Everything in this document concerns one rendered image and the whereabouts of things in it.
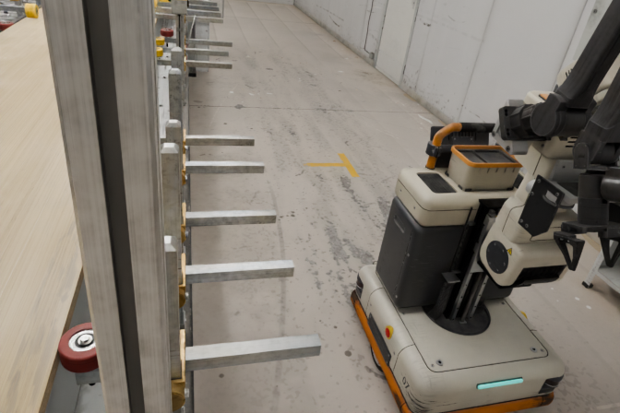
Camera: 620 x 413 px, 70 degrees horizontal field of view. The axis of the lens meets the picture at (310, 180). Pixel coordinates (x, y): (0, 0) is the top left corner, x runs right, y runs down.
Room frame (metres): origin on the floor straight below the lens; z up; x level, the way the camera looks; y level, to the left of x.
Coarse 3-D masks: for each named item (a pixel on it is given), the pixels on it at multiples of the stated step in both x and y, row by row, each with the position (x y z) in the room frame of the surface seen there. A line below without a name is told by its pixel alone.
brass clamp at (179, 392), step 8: (184, 336) 0.58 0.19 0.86; (184, 344) 0.56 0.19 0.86; (184, 352) 0.54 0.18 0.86; (184, 360) 0.53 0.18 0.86; (184, 368) 0.51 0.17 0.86; (184, 376) 0.50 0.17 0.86; (176, 384) 0.48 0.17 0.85; (184, 384) 0.49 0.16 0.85; (176, 392) 0.47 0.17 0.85; (184, 392) 0.48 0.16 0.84; (176, 400) 0.47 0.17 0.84; (184, 400) 0.47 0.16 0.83; (176, 408) 0.47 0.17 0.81
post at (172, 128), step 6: (168, 120) 0.99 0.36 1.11; (174, 120) 0.99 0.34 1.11; (168, 126) 0.96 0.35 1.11; (174, 126) 0.97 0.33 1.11; (180, 126) 0.97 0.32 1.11; (168, 132) 0.96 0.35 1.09; (174, 132) 0.97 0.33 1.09; (180, 132) 0.97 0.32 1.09; (168, 138) 0.96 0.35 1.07; (174, 138) 0.97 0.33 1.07; (180, 138) 0.97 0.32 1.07; (180, 144) 0.97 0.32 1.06; (180, 150) 0.97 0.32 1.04; (180, 156) 0.97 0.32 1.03; (180, 162) 0.97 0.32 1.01; (180, 168) 0.97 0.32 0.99; (180, 174) 0.97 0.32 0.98; (180, 180) 0.97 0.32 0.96; (180, 186) 0.97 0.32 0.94; (180, 192) 0.97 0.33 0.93; (180, 198) 0.97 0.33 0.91
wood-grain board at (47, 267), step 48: (0, 48) 2.05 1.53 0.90; (0, 96) 1.48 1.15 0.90; (48, 96) 1.55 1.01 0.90; (0, 144) 1.13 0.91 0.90; (48, 144) 1.17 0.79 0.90; (0, 192) 0.90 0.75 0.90; (48, 192) 0.92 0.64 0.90; (0, 240) 0.72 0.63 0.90; (48, 240) 0.75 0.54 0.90; (0, 288) 0.59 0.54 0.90; (48, 288) 0.61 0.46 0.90; (0, 336) 0.49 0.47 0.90; (48, 336) 0.50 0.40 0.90; (0, 384) 0.41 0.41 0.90; (48, 384) 0.42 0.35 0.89
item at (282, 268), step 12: (216, 264) 0.82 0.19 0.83; (228, 264) 0.83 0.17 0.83; (240, 264) 0.84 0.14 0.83; (252, 264) 0.84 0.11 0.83; (264, 264) 0.85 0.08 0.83; (276, 264) 0.85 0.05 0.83; (288, 264) 0.86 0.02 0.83; (192, 276) 0.78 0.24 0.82; (204, 276) 0.79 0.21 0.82; (216, 276) 0.80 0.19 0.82; (228, 276) 0.80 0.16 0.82; (240, 276) 0.81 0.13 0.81; (252, 276) 0.82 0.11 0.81; (264, 276) 0.83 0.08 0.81; (276, 276) 0.84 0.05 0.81; (288, 276) 0.85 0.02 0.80
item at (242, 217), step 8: (192, 216) 1.03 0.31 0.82; (200, 216) 1.03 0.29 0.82; (208, 216) 1.04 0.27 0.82; (216, 216) 1.04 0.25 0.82; (224, 216) 1.05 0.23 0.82; (232, 216) 1.05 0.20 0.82; (240, 216) 1.06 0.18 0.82; (248, 216) 1.07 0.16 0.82; (256, 216) 1.07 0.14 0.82; (264, 216) 1.08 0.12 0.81; (272, 216) 1.09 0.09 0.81; (192, 224) 1.02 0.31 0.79; (200, 224) 1.03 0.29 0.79; (208, 224) 1.03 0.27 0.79; (216, 224) 1.04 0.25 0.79; (224, 224) 1.05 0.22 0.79; (232, 224) 1.05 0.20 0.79; (240, 224) 1.06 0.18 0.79
